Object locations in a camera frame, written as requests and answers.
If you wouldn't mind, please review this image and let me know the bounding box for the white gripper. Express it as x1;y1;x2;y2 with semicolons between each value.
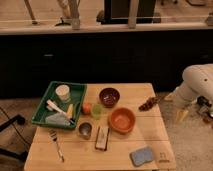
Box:
164;87;195;123

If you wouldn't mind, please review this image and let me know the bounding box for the dark red grape bunch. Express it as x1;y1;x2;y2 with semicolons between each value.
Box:
139;97;159;111

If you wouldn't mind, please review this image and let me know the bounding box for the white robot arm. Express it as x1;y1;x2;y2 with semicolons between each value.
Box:
165;63;213;123

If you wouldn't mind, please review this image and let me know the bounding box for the orange bowl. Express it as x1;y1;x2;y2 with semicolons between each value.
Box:
108;107;136;134

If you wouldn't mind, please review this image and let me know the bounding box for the purple bowl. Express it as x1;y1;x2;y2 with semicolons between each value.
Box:
99;87;120;108

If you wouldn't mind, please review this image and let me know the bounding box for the blue sponge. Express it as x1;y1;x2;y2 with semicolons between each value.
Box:
130;147;154;167

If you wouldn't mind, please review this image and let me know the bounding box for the brown white eraser block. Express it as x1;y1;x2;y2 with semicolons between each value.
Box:
95;126;109;150

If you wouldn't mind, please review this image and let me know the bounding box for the green plastic cup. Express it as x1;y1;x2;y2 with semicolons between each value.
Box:
91;104;102;119

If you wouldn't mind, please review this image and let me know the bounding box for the orange fruit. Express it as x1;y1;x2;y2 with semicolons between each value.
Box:
82;103;91;115

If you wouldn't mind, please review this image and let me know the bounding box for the small metal cup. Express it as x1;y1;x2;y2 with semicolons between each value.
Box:
78;122;92;140

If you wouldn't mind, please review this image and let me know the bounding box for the yellow cheese wedge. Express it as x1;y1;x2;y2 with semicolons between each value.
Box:
66;104;74;119

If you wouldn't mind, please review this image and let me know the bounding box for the white cup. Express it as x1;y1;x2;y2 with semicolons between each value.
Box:
55;84;70;102

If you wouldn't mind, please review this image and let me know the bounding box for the green plastic tray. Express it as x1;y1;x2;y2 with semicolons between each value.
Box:
31;81;87;129

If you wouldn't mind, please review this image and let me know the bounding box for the grey cloth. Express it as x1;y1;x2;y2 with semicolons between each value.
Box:
45;113;70;126

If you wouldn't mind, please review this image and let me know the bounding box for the silver fork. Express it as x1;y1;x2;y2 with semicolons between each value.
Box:
49;130;65;163

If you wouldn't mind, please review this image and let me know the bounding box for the black chair base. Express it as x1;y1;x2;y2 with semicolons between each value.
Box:
0;115;28;162

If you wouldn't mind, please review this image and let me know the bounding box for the white handled brush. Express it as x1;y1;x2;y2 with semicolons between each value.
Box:
47;99;75;125

